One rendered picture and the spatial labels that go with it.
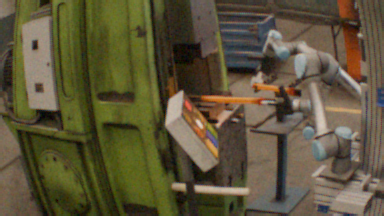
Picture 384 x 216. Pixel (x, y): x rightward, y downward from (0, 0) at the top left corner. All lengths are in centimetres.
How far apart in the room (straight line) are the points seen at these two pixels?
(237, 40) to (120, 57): 402
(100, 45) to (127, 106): 39
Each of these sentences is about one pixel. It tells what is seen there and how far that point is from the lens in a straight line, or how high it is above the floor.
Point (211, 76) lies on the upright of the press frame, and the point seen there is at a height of 105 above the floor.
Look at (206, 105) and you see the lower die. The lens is 327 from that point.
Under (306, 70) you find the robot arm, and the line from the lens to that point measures 258.
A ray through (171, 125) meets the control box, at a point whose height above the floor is 116.
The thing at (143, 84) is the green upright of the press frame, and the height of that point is 123.
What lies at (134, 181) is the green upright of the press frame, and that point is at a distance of 335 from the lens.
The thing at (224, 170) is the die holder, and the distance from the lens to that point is 333.
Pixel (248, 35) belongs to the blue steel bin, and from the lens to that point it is 691.
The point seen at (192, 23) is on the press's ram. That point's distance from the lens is 304.
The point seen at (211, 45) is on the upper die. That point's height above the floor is 131.
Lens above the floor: 209
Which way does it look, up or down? 20 degrees down
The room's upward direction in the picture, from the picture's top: 7 degrees counter-clockwise
